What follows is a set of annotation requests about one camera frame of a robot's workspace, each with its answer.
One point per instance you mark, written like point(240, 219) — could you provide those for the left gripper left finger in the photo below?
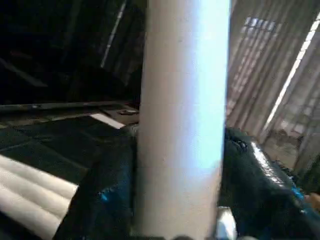
point(100, 200)

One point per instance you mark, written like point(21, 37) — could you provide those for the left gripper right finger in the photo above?
point(265, 195)

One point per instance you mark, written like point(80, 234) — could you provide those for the grey window curtain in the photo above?
point(270, 75)

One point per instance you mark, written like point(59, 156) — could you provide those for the dark long rail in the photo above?
point(60, 105)

